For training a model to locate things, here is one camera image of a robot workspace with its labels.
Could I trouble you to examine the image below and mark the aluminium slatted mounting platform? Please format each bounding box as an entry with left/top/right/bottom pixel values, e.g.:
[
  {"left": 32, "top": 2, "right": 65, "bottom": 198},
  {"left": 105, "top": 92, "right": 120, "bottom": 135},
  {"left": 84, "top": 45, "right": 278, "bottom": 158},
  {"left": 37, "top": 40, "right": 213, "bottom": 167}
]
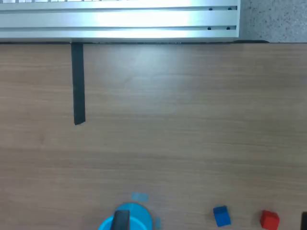
[{"left": 0, "top": 0, "right": 240, "bottom": 44}]

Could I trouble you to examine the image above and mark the blue cube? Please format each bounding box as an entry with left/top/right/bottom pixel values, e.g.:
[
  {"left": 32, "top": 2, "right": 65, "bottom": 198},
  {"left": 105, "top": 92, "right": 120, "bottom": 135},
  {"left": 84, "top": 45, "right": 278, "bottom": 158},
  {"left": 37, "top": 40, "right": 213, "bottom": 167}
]
[{"left": 213, "top": 205, "right": 232, "bottom": 228}]

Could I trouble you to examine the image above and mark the small blue tape piece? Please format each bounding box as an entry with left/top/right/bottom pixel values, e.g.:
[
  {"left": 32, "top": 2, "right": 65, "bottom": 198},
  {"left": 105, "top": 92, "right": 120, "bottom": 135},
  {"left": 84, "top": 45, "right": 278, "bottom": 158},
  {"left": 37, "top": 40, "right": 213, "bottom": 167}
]
[{"left": 131, "top": 192, "right": 150, "bottom": 202}]

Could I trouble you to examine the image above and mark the red cube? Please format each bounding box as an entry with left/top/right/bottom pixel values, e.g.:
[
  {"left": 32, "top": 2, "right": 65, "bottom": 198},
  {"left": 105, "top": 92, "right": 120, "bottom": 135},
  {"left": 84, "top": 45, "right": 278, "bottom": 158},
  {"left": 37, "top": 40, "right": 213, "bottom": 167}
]
[{"left": 260, "top": 210, "right": 281, "bottom": 230}]

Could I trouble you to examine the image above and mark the blue plastic cup bin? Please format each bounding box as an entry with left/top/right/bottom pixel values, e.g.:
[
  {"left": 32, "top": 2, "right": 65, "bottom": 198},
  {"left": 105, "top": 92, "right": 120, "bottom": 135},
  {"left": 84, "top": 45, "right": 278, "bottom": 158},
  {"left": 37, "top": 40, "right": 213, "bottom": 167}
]
[{"left": 97, "top": 202, "right": 154, "bottom": 230}]

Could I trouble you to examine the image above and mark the black tape strip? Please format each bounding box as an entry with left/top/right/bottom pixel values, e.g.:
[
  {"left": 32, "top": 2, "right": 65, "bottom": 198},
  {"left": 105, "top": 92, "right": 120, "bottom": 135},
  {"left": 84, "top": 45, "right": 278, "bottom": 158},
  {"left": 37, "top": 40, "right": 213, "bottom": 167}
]
[{"left": 71, "top": 42, "right": 86, "bottom": 126}]

